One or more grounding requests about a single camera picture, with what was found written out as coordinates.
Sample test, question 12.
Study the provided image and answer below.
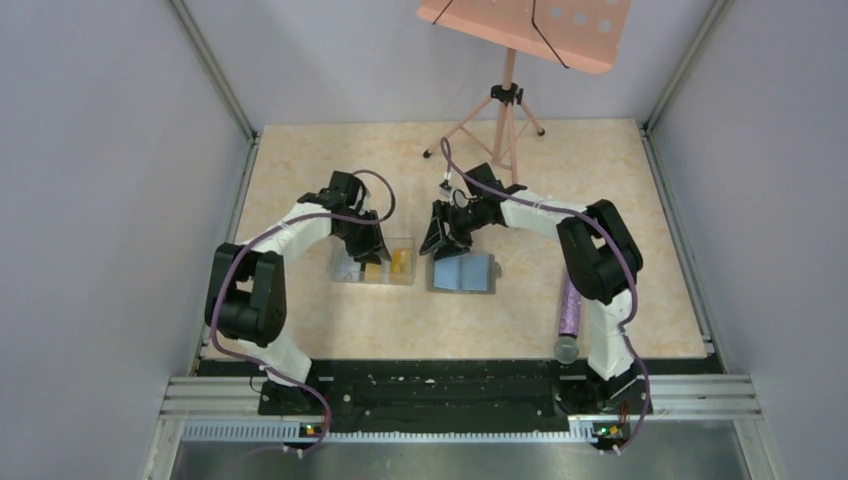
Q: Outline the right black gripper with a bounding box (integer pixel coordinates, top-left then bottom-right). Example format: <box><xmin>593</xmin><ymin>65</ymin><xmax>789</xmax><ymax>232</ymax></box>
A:
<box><xmin>420</xmin><ymin>200</ymin><xmax>488</xmax><ymax>263</ymax></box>

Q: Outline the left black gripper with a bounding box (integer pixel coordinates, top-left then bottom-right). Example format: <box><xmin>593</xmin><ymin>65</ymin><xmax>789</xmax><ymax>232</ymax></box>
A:
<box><xmin>335</xmin><ymin>208</ymin><xmax>391</xmax><ymax>265</ymax></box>

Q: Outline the clear plastic card box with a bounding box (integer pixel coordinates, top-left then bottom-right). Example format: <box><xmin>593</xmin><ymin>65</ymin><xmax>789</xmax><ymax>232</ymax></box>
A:
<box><xmin>328</xmin><ymin>237</ymin><xmax>418</xmax><ymax>286</ymax></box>

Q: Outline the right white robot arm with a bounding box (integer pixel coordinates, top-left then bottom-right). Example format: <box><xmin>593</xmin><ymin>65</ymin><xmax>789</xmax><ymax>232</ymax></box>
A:
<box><xmin>419</xmin><ymin>164</ymin><xmax>644</xmax><ymax>412</ymax></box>

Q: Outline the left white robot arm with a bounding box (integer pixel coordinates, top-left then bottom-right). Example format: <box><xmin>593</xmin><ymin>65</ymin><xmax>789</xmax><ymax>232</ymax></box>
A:
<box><xmin>204</xmin><ymin>169</ymin><xmax>391</xmax><ymax>417</ymax></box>

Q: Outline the purple glitter microphone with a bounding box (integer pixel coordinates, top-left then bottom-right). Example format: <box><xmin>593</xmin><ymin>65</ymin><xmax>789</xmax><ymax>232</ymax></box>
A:
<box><xmin>553</xmin><ymin>273</ymin><xmax>582</xmax><ymax>365</ymax></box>

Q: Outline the pink music stand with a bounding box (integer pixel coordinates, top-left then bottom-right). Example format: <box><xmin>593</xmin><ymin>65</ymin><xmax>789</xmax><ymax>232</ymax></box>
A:
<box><xmin>416</xmin><ymin>0</ymin><xmax>634</xmax><ymax>229</ymax></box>

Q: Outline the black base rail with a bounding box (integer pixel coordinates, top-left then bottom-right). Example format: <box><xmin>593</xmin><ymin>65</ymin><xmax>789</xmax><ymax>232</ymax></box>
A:
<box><xmin>195</xmin><ymin>358</ymin><xmax>723</xmax><ymax>439</ymax></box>

